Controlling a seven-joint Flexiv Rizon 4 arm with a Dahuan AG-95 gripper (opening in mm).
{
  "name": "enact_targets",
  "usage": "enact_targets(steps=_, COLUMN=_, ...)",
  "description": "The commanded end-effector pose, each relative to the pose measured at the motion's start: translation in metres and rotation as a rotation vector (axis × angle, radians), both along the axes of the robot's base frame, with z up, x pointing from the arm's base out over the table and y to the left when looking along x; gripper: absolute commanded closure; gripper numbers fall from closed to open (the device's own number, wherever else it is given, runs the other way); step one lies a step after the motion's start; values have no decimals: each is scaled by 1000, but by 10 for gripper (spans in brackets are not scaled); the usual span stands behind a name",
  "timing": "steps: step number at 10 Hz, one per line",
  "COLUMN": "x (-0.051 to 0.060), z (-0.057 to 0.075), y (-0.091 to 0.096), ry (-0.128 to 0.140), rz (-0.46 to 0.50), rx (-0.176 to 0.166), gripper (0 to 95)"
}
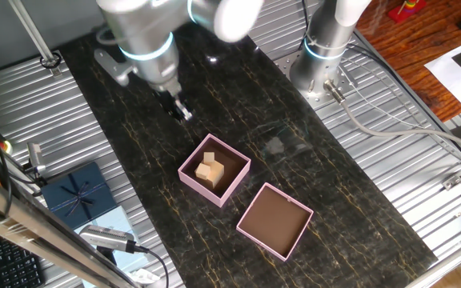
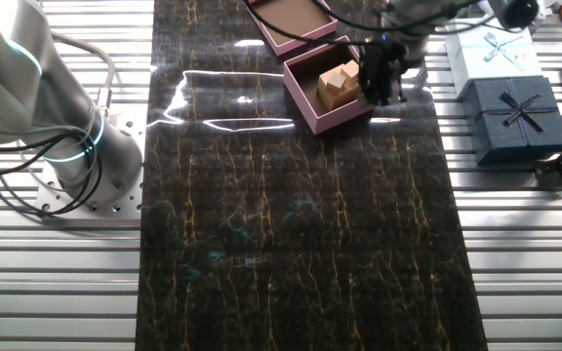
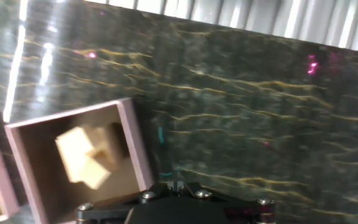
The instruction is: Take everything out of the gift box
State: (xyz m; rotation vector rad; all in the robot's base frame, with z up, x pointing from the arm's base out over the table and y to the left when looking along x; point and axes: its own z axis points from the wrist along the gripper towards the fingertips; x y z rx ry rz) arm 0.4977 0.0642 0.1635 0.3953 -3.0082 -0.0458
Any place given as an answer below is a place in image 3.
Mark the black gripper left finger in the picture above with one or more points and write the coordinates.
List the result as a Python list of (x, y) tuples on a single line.
[(110, 208)]

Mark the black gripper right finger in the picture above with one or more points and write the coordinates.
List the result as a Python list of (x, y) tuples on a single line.
[(247, 211)]

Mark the large wooden cube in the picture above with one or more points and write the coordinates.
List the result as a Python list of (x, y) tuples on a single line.
[(109, 144)]

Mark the pink gift box base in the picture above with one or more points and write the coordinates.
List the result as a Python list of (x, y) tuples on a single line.
[(135, 143)]

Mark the black marble pattern mat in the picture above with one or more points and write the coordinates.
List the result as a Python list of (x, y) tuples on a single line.
[(244, 109)]

